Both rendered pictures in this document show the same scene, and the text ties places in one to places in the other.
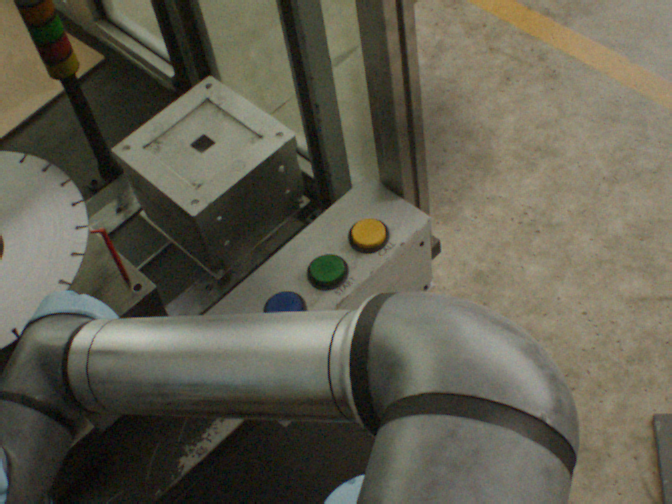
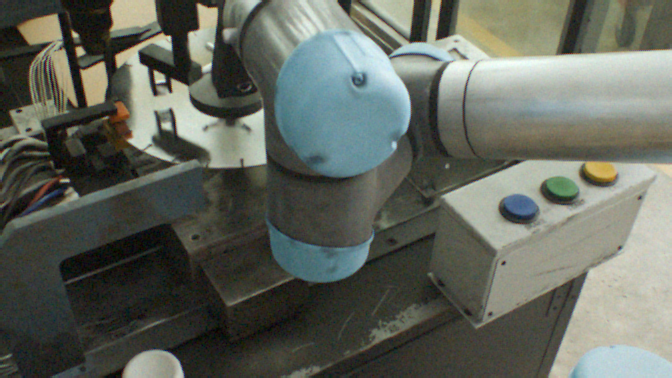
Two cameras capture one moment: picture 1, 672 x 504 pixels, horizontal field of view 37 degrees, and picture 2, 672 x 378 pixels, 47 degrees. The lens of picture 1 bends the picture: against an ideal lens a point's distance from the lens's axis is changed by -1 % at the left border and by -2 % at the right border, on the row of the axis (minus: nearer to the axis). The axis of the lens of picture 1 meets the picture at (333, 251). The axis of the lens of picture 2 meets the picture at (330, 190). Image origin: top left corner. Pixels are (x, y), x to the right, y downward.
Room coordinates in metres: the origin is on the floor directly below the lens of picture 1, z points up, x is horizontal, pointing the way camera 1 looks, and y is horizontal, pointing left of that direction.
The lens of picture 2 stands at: (-0.05, 0.28, 1.54)
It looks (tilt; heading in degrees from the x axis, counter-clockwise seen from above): 42 degrees down; 2
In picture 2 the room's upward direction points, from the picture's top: 3 degrees clockwise
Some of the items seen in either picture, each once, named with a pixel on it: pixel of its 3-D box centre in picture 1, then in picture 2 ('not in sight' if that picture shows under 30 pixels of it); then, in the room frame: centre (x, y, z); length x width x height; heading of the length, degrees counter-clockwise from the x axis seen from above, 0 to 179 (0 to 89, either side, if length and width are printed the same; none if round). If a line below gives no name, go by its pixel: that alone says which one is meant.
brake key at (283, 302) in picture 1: (285, 310); (519, 209); (0.66, 0.07, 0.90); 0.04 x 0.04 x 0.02
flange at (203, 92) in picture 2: not in sight; (229, 81); (0.80, 0.45, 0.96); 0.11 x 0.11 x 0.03
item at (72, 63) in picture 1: (60, 60); not in sight; (1.07, 0.31, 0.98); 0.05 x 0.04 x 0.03; 35
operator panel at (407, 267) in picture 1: (327, 300); (539, 226); (0.71, 0.02, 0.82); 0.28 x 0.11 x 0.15; 125
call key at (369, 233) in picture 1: (369, 236); (599, 174); (0.74, -0.05, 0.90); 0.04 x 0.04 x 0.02
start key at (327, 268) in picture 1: (327, 272); (560, 191); (0.70, 0.01, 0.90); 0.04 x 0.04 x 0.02
